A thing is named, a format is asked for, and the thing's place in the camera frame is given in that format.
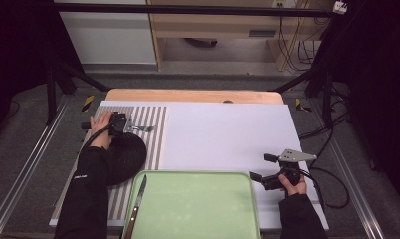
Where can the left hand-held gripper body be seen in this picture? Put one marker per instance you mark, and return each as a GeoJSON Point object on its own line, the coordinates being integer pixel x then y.
{"type": "Point", "coordinates": [118, 122]}

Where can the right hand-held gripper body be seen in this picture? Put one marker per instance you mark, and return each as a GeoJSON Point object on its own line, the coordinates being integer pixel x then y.
{"type": "Point", "coordinates": [292, 154]}

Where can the black textured plate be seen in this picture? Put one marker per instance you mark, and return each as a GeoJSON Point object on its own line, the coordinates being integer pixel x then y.
{"type": "Point", "coordinates": [130, 156]}

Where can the green tray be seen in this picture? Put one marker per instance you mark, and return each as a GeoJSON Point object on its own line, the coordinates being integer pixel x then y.
{"type": "Point", "coordinates": [194, 205]}

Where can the person's left hand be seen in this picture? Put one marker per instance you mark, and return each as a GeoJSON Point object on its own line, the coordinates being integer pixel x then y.
{"type": "Point", "coordinates": [100, 127]}

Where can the person's right hand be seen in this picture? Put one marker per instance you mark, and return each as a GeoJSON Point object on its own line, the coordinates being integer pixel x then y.
{"type": "Point", "coordinates": [295, 190]}

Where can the yellow-black tape marker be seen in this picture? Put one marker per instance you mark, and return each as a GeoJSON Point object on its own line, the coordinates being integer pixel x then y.
{"type": "Point", "coordinates": [300, 104]}
{"type": "Point", "coordinates": [88, 103]}

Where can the striped placemat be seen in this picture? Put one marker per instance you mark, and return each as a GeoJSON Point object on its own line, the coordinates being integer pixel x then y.
{"type": "Point", "coordinates": [155, 132]}

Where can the white board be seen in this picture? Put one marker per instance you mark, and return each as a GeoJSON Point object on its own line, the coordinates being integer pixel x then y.
{"type": "Point", "coordinates": [228, 132]}

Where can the black metal stand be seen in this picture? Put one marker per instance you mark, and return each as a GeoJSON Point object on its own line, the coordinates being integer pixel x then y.
{"type": "Point", "coordinates": [327, 96]}
{"type": "Point", "coordinates": [51, 96]}

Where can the wooden table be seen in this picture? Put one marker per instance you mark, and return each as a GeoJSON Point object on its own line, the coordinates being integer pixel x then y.
{"type": "Point", "coordinates": [188, 95]}

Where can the white cabinet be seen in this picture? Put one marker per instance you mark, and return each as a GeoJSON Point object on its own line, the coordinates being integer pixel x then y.
{"type": "Point", "coordinates": [108, 40]}

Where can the black horizontal bar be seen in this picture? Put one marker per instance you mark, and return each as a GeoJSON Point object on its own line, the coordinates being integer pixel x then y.
{"type": "Point", "coordinates": [188, 10]}

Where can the wooden desk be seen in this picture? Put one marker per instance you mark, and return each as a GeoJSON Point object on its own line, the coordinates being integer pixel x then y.
{"type": "Point", "coordinates": [221, 26]}

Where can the white power adapter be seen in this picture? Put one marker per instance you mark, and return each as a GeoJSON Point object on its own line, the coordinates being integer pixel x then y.
{"type": "Point", "coordinates": [340, 6]}

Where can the aluminium floor rail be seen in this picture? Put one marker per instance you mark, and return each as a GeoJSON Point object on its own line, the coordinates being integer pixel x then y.
{"type": "Point", "coordinates": [354, 186]}
{"type": "Point", "coordinates": [29, 166]}

